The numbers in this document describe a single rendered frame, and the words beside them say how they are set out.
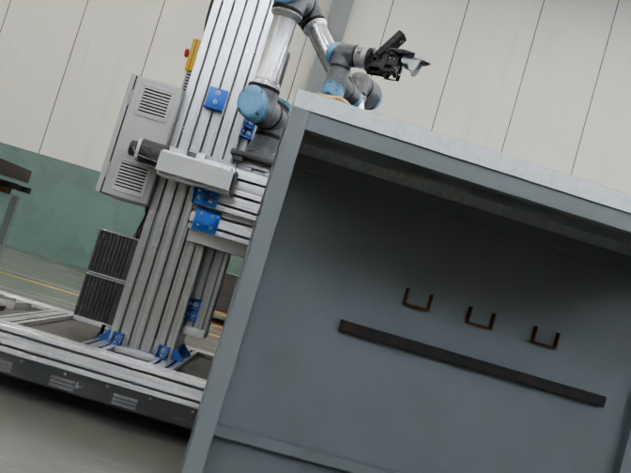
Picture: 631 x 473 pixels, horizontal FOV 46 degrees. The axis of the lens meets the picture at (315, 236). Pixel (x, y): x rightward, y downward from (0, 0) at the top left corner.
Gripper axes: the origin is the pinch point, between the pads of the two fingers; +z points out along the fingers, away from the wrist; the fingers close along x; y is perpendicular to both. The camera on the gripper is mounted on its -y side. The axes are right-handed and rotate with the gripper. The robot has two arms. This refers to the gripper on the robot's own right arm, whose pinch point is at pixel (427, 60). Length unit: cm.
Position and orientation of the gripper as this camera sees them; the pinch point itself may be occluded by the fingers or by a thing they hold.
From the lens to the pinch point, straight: 251.6
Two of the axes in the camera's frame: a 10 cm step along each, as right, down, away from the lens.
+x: -3.5, -3.1, -8.8
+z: 8.7, 2.3, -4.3
